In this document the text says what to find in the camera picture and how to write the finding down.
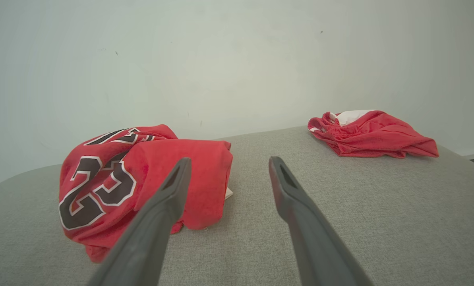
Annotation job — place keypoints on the red shorts with white stripe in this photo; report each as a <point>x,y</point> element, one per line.
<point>376,135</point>

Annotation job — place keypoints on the red jersey with number print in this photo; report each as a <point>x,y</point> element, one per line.
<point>101,174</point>

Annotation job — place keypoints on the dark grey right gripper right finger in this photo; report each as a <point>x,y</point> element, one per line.
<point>320,246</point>

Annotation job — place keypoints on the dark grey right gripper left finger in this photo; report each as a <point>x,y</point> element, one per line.
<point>149,238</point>

